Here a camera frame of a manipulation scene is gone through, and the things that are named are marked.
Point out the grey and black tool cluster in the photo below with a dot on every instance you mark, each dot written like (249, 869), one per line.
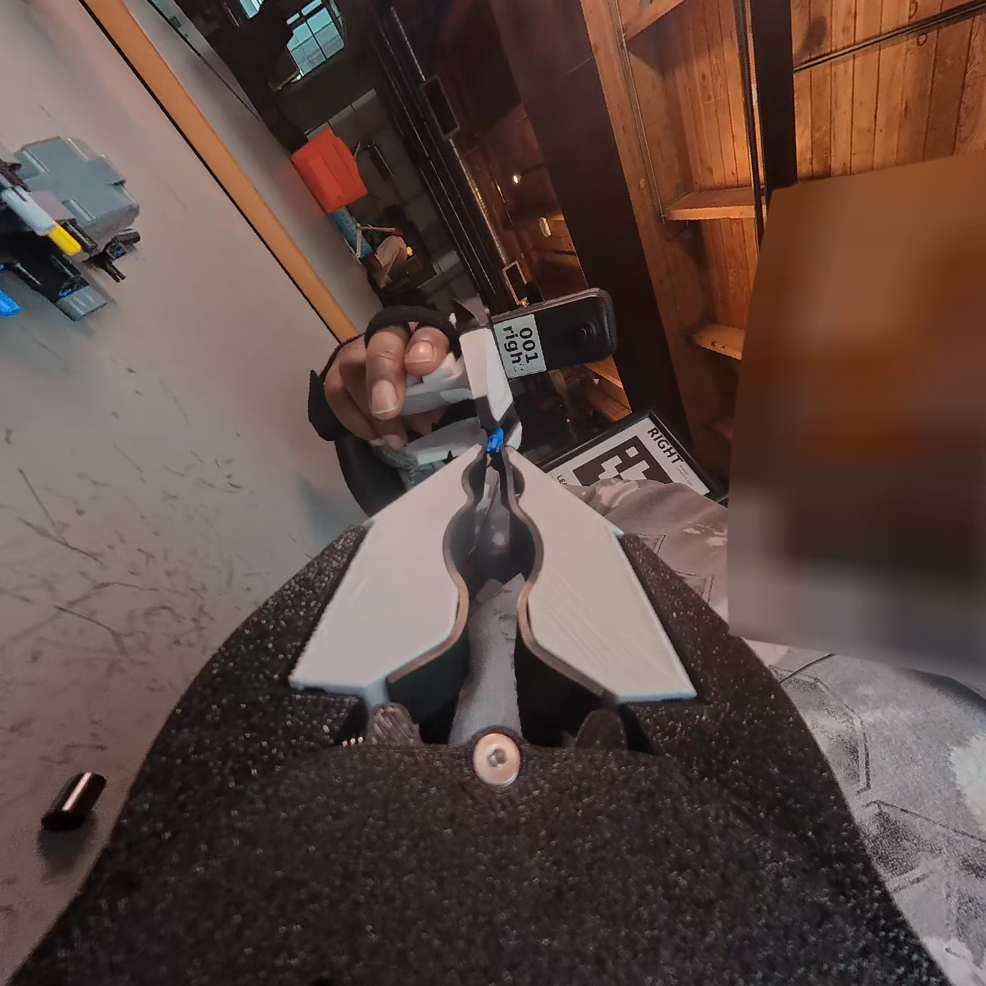
(69, 185)

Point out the wooden shelf unit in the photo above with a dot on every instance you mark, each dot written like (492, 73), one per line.
(693, 115)

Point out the teal crate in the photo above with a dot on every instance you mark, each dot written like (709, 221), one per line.
(350, 231)

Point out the orange box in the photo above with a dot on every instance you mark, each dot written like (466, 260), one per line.
(327, 169)

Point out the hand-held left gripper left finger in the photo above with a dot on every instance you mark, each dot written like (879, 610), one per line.
(385, 601)

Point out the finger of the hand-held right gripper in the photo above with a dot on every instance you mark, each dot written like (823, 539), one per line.
(447, 451)
(484, 370)

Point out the black framed marker board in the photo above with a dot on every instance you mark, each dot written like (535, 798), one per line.
(616, 462)

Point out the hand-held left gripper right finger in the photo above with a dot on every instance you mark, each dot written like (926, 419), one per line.
(593, 608)

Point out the paned window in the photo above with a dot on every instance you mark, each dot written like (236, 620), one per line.
(312, 35)

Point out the black tube piece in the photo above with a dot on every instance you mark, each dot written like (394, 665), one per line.
(73, 803)

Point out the blue connector pin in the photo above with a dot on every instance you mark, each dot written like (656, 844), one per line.
(494, 442)

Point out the person's right hand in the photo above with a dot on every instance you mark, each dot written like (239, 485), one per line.
(358, 385)

